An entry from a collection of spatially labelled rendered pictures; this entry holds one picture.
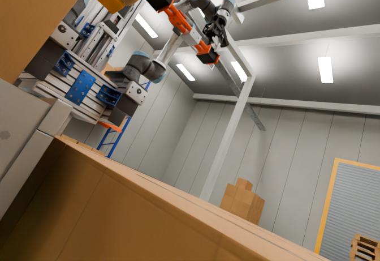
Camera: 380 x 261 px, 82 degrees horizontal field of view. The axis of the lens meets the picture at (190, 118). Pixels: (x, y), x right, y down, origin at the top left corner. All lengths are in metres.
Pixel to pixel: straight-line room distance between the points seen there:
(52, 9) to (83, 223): 0.45
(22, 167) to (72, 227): 0.12
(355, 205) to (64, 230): 9.75
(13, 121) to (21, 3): 0.28
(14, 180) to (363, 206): 9.83
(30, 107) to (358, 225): 9.74
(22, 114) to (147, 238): 0.27
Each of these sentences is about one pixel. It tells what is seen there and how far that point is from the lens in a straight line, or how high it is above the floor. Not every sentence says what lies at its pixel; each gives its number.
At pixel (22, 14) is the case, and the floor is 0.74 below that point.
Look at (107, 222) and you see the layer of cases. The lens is 0.33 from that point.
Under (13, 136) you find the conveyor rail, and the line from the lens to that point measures 0.43.
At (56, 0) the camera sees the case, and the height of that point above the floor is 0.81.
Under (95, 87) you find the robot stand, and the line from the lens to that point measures 1.36.
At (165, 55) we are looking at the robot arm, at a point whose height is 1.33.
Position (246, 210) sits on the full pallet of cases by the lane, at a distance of 7.70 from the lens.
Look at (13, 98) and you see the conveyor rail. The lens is 0.42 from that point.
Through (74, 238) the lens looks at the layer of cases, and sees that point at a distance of 0.39.
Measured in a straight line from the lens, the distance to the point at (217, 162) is 3.99.
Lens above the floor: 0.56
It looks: 17 degrees up
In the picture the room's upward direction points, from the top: 25 degrees clockwise
